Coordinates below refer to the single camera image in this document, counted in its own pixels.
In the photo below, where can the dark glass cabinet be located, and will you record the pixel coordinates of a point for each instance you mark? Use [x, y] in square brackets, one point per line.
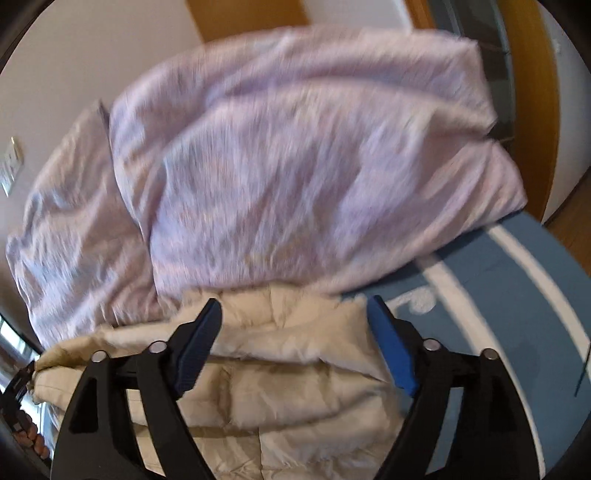
[480, 60]

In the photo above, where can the white wall switch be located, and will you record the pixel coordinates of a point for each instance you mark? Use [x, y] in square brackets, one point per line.
[13, 152]

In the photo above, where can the white wall socket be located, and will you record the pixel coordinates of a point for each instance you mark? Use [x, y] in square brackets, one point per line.
[8, 183]

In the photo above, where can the lilac floral pillow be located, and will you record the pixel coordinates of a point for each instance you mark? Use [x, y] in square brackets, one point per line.
[78, 240]

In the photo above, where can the person's left hand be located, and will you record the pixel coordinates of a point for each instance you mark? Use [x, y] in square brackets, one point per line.
[33, 436]

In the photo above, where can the blue white striped bed sheet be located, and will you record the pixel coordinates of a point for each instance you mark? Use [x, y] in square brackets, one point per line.
[485, 286]

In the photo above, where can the lavender pillow right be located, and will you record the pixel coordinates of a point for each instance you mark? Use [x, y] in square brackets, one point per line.
[300, 175]

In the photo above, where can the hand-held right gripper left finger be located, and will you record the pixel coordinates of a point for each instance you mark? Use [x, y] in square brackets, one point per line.
[198, 344]

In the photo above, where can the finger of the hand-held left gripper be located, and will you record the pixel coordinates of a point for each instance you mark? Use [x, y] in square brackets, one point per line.
[18, 385]

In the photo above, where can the beige puffer jacket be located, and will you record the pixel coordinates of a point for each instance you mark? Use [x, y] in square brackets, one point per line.
[286, 378]

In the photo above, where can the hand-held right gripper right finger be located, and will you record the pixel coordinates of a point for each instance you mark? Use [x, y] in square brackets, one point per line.
[390, 346]

